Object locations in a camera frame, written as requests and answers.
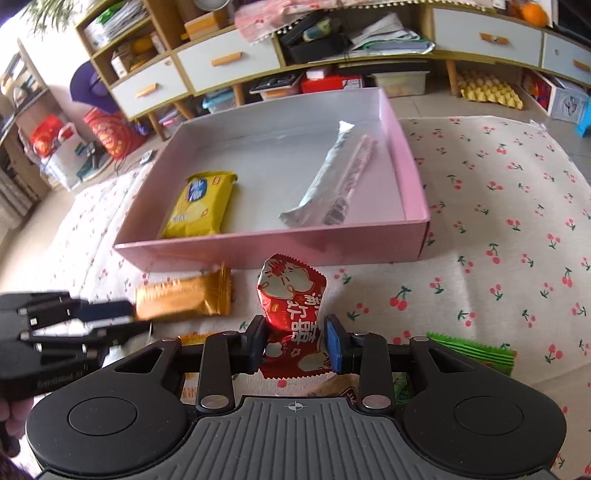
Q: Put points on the red white snack packet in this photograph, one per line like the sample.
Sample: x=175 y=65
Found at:
x=291 y=295

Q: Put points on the red white plastic bag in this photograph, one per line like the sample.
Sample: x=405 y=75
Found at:
x=46 y=138

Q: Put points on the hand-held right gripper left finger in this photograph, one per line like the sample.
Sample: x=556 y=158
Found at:
x=256 y=346

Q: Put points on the orange fruit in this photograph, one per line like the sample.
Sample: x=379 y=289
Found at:
x=535 y=14

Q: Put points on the white plastic bin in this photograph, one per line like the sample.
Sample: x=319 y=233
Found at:
x=401 y=85

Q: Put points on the pink cardboard box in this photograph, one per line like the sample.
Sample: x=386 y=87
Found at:
x=277 y=249

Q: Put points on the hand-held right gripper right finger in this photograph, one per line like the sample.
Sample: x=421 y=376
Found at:
x=333 y=346

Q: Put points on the gold orange snack packet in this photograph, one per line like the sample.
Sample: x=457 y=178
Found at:
x=180 y=297

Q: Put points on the black storage box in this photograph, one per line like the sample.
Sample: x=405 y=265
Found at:
x=318 y=50

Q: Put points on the silver long snack packet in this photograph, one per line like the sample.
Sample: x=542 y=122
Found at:
x=318 y=180

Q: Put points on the black lid plastic bin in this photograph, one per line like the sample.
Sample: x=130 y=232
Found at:
x=277 y=85

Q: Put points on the yellow egg tray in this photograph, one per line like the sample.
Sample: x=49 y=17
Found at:
x=489 y=90

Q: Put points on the green snack packet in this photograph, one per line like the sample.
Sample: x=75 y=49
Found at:
x=471 y=353

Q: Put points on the colourful toy box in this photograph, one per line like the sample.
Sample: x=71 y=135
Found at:
x=568 y=106

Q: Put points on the dark storage shelf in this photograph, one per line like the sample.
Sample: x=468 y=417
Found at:
x=18 y=92

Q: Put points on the red box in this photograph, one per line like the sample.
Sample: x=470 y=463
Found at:
x=332 y=84

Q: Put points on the person's left hand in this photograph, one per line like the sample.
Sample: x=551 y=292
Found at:
x=16 y=420

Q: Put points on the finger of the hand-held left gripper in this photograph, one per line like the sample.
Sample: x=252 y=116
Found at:
x=108 y=309
x=124 y=333

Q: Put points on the red gift bag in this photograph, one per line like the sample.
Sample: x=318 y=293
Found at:
x=111 y=134

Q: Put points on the potted plant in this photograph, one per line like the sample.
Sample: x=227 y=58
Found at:
x=51 y=7

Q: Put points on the yellow snack packet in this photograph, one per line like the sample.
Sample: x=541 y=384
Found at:
x=198 y=203

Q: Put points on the stack of papers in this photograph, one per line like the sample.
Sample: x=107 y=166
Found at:
x=392 y=34

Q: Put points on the blue lid plastic bin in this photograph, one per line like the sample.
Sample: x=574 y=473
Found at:
x=219 y=102

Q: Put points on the white wooden tv cabinet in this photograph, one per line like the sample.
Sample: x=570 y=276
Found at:
x=452 y=78

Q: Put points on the purple cloth object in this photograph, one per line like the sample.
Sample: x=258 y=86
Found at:
x=87 y=87

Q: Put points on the metal pot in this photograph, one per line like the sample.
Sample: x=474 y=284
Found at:
x=212 y=4

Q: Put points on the pink cherry tablecloth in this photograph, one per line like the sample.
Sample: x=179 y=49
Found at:
x=277 y=18

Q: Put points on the pink striped long packet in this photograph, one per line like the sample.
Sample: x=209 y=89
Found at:
x=362 y=157

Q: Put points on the tan cardboard box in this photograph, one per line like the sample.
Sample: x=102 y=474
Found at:
x=205 y=25

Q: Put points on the small white floor device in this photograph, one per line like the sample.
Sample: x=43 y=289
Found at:
x=147 y=158

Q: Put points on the brown snack packet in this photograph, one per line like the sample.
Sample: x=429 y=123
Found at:
x=328 y=387

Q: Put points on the cherry print cloth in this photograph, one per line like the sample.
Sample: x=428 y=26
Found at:
x=485 y=230

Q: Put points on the pile of documents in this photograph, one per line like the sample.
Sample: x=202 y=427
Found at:
x=115 y=21

